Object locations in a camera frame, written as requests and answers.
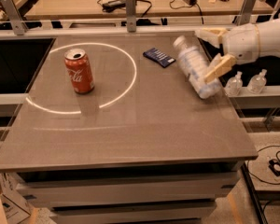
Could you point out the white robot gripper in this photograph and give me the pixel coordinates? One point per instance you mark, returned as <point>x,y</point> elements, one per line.
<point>241,43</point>

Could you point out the clear plastic water bottle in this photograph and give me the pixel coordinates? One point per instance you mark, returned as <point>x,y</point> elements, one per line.
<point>194,65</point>

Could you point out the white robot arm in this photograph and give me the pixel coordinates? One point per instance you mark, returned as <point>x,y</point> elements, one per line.
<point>269,38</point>

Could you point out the small clear bottle left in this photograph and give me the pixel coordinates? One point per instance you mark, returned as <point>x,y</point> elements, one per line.
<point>234,85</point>

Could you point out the small clear bottle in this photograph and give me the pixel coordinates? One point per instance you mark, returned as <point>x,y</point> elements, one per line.
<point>257,82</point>
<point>234,85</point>

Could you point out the small clear bottle right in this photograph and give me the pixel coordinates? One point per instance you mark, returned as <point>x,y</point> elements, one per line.
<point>257,82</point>

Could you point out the dark blue snack packet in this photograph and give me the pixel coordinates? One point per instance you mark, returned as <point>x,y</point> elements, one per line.
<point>159,57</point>

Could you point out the black device on desk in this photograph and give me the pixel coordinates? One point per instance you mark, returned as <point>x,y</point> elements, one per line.
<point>112,5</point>

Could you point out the black power adapter on floor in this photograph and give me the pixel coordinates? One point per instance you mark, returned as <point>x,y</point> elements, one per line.
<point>274,165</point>

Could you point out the red Coca-Cola can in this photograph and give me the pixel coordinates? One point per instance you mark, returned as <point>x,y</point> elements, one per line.
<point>79,70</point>

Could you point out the wooden background desk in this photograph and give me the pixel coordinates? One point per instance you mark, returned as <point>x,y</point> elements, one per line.
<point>91,9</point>

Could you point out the cardboard box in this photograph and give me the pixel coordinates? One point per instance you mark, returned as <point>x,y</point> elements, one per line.
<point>14,209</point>

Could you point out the right metal bracket post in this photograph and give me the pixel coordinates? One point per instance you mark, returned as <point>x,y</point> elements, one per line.
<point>245,13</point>

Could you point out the metal bracket post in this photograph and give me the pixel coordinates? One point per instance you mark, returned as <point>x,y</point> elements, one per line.
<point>18,25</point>
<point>131,15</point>
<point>245,13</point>

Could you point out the middle metal bracket post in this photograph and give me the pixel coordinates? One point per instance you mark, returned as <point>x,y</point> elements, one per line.
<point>131,15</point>

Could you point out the left metal bracket post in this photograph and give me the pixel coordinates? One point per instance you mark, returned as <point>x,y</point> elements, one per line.
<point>18,25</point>

